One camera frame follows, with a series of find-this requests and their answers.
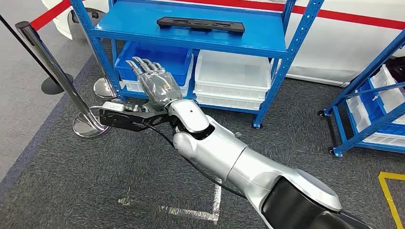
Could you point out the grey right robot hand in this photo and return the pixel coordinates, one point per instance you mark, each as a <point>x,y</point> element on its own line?
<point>158,88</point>

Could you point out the black plastic panel part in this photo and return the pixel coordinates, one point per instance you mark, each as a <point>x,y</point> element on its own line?
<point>199,24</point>

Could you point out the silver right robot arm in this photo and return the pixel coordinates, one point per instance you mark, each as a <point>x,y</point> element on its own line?
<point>221,148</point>

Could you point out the blue metal shelf rack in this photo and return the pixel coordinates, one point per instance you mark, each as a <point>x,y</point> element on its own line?
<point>348,143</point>
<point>126,25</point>

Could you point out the blue plastic bin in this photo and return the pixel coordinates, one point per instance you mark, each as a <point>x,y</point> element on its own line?
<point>373,107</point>
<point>177,58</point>

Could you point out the translucent plastic bin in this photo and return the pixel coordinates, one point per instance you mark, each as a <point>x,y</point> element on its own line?
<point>227,102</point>
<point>231,69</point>

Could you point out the thin black stanchion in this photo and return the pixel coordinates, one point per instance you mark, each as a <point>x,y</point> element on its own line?
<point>57,85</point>

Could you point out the silver floor tape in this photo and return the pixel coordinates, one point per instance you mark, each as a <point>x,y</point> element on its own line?
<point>217,202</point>

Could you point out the white car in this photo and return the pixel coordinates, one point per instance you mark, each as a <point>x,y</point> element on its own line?
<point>348,47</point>

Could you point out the yellow floor tape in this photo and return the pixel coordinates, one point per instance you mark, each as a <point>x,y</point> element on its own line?
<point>392,175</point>

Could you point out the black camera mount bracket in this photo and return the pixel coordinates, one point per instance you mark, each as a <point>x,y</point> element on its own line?
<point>126,120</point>

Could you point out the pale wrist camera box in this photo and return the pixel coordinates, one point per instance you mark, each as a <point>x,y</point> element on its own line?
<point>112,106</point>

